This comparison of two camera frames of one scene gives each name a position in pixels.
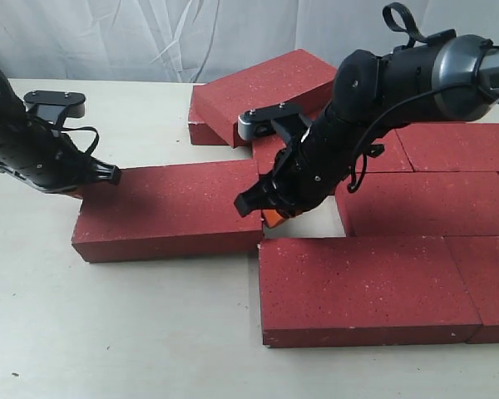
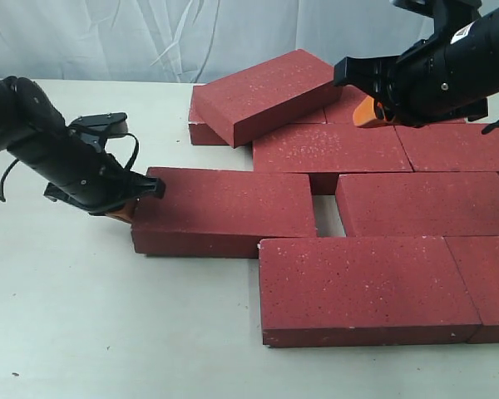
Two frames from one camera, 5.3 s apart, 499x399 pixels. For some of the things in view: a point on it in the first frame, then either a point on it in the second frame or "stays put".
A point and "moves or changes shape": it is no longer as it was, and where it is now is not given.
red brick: (486, 263) stays put
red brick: (486, 147) stays put
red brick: (172, 210) moves or changes shape
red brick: (428, 204) stays put
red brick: (358, 291) stays put
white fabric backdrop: (195, 39) stays put
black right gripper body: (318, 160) → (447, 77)
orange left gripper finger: (76, 193) → (126, 214)
